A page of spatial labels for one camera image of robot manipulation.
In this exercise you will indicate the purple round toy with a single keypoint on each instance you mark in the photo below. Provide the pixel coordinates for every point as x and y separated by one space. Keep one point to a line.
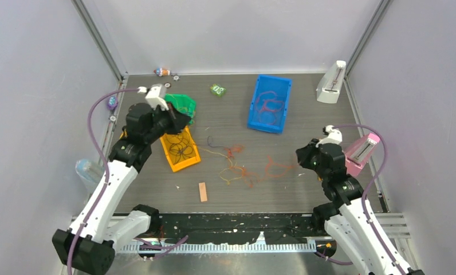
112 103

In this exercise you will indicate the small toy figure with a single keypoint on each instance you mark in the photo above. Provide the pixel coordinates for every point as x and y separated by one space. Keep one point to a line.
161 72

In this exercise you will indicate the green plastic bin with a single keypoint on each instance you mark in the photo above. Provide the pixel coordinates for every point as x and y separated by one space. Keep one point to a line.
183 103

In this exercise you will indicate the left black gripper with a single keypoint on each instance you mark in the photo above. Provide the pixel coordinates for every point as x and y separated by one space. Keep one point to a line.
178 121

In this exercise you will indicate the blue plastic bin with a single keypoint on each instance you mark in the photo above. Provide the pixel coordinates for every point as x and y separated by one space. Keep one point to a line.
269 104

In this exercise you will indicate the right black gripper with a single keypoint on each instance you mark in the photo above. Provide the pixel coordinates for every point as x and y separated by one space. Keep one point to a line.
303 154

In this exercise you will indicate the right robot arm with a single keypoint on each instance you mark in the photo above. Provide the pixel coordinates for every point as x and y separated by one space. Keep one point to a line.
348 216

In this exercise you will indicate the clear plastic bottle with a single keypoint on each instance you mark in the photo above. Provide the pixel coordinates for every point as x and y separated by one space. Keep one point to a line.
90 173

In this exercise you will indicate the white metronome box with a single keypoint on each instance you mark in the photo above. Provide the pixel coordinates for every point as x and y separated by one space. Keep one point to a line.
328 89

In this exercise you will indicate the small wooden block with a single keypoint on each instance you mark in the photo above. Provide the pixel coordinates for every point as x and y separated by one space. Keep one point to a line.
203 192

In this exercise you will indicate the green number tile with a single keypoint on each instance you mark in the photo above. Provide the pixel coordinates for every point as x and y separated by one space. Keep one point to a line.
217 90

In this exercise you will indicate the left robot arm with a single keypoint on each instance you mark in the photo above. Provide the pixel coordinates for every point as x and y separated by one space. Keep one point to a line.
90 244

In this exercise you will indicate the pink metronome box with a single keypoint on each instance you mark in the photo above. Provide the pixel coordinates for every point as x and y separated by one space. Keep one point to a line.
359 152

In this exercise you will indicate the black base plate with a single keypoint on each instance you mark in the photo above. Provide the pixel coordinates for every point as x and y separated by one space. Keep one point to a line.
234 228

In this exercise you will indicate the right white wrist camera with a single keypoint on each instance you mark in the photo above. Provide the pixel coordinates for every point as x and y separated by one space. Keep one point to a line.
332 135

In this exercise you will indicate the orange plastic bin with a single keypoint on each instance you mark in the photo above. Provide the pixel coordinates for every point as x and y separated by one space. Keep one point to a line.
180 150

